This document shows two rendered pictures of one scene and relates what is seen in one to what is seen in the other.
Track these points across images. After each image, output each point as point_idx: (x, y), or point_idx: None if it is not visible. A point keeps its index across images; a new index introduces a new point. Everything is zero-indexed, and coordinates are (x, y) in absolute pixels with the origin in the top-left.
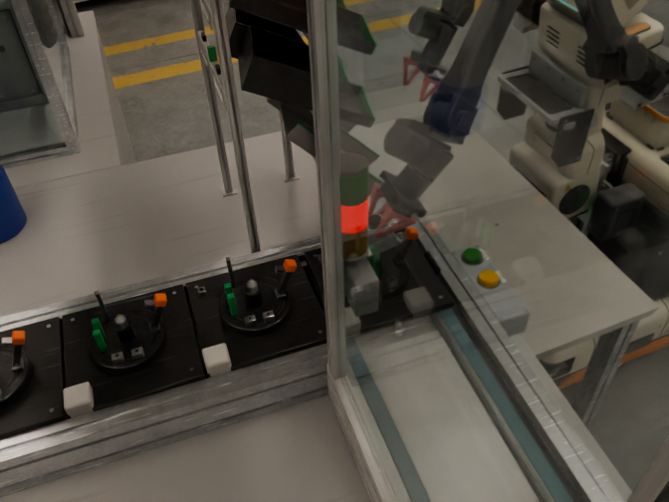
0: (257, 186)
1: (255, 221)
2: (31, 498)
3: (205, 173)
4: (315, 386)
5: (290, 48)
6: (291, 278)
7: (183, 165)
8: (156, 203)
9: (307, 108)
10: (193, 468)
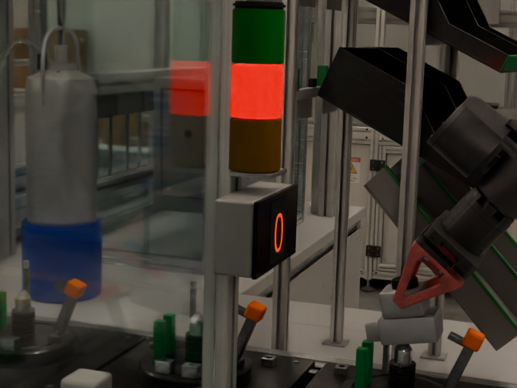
0: (377, 350)
1: (284, 299)
2: None
3: (326, 324)
4: None
5: (423, 88)
6: (276, 372)
7: (309, 312)
8: (238, 326)
9: (398, 142)
10: None
